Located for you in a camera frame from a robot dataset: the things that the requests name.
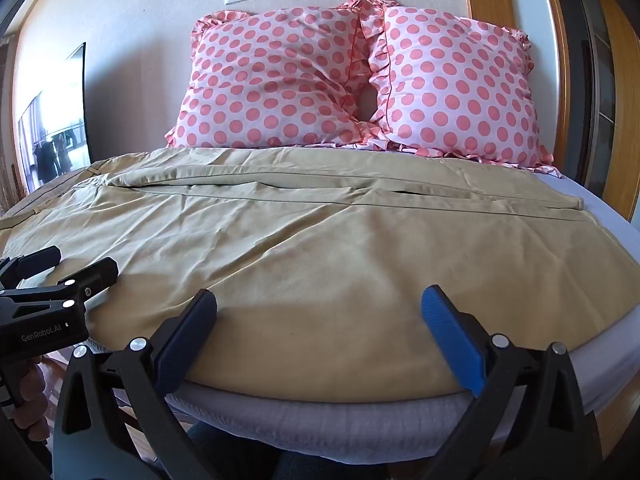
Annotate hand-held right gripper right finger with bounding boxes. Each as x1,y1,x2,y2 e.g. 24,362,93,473
421,284,607,480

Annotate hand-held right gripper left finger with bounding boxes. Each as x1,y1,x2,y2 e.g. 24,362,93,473
50,288,218,480

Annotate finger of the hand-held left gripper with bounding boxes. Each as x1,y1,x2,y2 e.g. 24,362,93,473
47,257,120,312
0,246,62,288

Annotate khaki pants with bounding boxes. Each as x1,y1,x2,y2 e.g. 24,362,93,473
0,146,624,403

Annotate person's left hand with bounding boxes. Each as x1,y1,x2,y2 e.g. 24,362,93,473
11,352,52,442

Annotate black framed mirror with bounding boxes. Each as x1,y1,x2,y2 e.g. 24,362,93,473
17,42,94,194

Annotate bed with grey sheet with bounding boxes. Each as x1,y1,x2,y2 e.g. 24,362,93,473
0,160,640,458

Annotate pink polka dot pillow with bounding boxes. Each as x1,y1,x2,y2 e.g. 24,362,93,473
340,0,557,172
165,5,375,150

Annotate dark glass sliding door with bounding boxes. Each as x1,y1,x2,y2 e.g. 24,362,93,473
555,0,640,213

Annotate wooden door frame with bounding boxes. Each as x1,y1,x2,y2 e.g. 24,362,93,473
457,0,574,182

